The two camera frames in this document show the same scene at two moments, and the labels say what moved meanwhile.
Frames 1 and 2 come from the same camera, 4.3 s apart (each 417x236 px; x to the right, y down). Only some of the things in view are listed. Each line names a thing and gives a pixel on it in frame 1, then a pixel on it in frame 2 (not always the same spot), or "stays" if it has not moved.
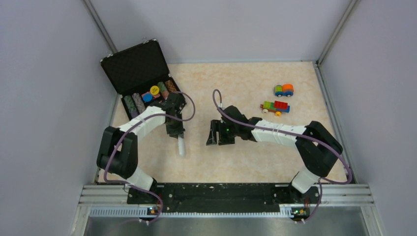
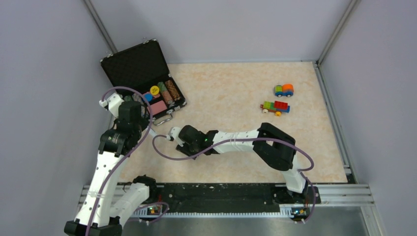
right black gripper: (217, 126) to (184, 149)
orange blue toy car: (286, 89) stays
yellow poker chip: (154, 90) stays
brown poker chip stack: (170, 86) stays
